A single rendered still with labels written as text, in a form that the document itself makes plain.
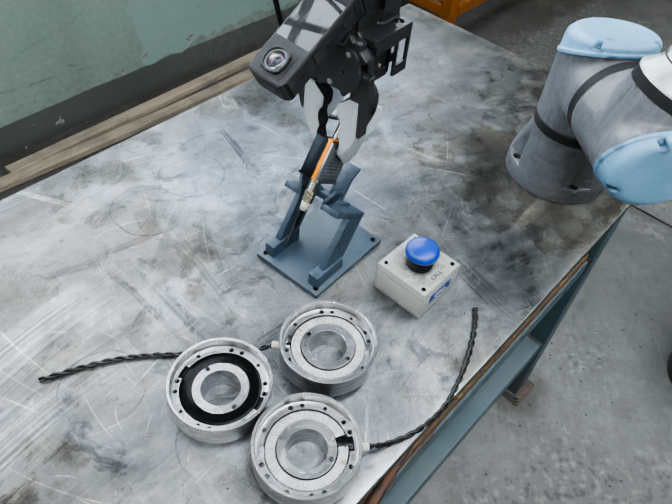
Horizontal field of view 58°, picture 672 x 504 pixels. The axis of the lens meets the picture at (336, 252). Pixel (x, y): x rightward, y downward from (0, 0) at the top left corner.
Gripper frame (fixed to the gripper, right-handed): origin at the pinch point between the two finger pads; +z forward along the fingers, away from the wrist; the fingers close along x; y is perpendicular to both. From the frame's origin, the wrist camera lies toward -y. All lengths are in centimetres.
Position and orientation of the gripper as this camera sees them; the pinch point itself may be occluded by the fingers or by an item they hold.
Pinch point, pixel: (329, 149)
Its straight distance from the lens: 68.1
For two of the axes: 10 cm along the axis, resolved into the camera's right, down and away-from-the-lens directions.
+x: -7.6, -5.1, 3.9
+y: 6.4, -5.4, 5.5
